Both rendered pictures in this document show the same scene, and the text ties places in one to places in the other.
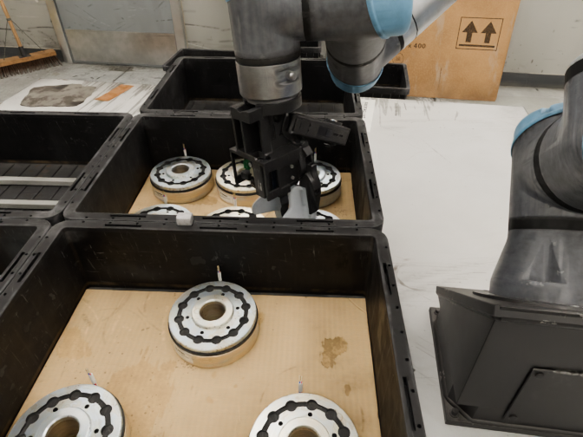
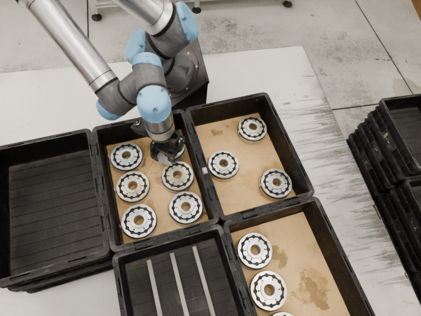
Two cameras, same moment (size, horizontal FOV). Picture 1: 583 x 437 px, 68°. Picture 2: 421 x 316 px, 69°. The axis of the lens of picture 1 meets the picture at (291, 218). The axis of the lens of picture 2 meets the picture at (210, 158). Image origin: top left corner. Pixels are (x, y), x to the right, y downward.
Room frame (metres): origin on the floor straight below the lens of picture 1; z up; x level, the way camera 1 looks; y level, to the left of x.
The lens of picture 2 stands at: (0.58, 0.48, 1.76)
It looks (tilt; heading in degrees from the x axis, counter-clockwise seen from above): 62 degrees down; 243
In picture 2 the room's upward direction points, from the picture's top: 9 degrees clockwise
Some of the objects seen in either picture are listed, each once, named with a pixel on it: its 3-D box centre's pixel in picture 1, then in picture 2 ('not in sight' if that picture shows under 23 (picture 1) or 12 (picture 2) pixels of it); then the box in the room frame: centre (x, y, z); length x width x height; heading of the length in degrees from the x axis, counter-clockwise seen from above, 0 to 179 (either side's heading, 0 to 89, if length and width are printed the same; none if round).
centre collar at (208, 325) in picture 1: (212, 311); (223, 163); (0.33, 0.09, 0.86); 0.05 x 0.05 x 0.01
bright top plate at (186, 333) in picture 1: (212, 314); (223, 163); (0.33, 0.09, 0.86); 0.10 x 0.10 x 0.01
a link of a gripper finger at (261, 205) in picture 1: (268, 203); (164, 160); (0.51, 0.03, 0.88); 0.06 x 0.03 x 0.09; 133
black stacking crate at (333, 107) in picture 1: (259, 111); (52, 205); (0.86, 0.07, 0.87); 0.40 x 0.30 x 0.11; 87
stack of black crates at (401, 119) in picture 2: not in sight; (397, 150); (-0.75, 0.09, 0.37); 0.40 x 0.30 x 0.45; 81
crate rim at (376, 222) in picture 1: (237, 166); (152, 173); (0.56, 0.08, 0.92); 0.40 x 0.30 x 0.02; 87
